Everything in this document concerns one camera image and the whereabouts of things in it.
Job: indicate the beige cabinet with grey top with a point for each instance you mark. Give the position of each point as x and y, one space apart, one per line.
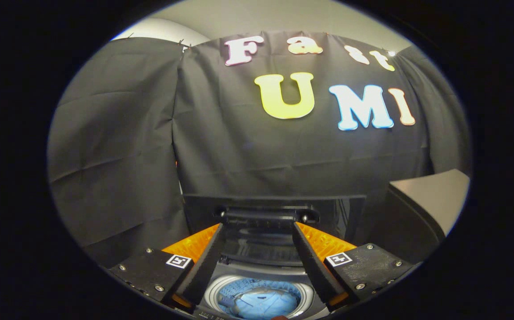
435 200

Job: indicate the black backdrop cloth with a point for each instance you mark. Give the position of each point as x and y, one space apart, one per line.
248 151

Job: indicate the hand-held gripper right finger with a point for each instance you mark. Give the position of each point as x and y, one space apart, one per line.
312 266

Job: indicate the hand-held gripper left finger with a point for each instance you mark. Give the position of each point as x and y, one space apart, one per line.
203 266

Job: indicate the light blue polo shirt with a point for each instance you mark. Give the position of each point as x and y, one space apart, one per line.
261 302

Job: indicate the dark washing machine lid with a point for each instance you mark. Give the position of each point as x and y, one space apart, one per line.
261 201

